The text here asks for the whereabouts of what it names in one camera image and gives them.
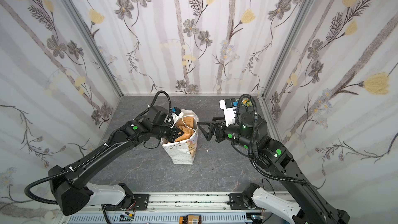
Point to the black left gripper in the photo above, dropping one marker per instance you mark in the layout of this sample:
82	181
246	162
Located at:
173	133

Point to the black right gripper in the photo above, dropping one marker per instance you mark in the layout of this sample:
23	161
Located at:
216	131

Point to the orange snack bag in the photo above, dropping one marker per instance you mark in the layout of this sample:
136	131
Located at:
186	125

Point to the white patterned paper bag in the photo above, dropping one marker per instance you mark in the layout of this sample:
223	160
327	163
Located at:
183	153

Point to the green Fox's candy bag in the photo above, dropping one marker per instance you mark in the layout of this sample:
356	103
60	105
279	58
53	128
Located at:
246	102

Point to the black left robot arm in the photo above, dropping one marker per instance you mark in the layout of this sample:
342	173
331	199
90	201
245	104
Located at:
69	187

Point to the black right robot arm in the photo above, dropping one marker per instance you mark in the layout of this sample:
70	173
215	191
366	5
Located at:
242	125

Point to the orange black device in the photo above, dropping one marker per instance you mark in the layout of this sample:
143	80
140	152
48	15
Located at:
190	219

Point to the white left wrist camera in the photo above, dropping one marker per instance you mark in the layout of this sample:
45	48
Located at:
176	112

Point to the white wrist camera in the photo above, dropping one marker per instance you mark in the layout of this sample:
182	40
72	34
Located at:
229	108
176	112

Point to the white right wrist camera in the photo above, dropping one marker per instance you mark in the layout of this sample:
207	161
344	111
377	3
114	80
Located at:
229	108

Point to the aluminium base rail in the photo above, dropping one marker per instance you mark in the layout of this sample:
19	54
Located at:
212	207

